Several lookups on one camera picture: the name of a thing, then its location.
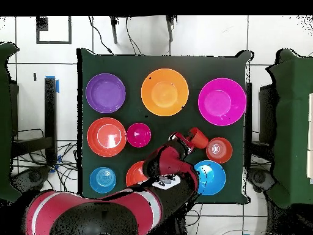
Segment small orange bowl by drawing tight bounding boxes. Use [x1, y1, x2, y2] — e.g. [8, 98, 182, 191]
[205, 137, 234, 164]

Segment large yellow-orange bowl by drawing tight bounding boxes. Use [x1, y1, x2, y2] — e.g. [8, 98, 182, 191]
[141, 68, 190, 118]

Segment large blue bowl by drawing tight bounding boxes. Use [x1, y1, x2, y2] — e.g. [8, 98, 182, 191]
[193, 160, 227, 196]

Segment small light blue bowl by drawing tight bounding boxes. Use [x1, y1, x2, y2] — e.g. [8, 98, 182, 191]
[89, 166, 117, 195]

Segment black square floor frame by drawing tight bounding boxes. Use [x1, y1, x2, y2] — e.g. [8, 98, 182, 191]
[35, 16, 72, 45]

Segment large pink bowl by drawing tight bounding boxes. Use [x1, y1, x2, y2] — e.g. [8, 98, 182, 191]
[197, 77, 247, 127]

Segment black metal stand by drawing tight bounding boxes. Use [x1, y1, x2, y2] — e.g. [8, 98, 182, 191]
[244, 81, 273, 170]
[12, 76, 58, 166]

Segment small magenta bowl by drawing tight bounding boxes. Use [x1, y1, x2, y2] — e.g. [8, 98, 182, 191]
[126, 122, 152, 149]

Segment wide red-orange bowl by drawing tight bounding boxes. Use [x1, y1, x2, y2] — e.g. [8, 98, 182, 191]
[87, 117, 127, 158]
[125, 160, 149, 188]

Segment dark green tablecloth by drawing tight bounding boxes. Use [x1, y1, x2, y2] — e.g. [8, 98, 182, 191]
[76, 48, 252, 206]

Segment orange cup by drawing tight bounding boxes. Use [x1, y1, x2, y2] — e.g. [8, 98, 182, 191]
[189, 127, 210, 151]

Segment grey stand leg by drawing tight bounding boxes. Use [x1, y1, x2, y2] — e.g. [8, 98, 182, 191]
[109, 16, 119, 45]
[165, 15, 175, 42]

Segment black cable with plug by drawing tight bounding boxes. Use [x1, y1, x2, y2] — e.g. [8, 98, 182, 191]
[87, 16, 115, 55]

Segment wide purple bowl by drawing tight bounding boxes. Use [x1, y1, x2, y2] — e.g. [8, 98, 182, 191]
[85, 73, 127, 114]

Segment blue tape strip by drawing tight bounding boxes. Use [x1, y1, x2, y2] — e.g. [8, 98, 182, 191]
[45, 75, 60, 94]

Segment tangled floor cables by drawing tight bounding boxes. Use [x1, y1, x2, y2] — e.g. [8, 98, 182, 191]
[14, 141, 81, 193]

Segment green cloth covered table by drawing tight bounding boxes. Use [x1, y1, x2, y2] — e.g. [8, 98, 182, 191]
[0, 40, 24, 204]
[265, 48, 313, 207]

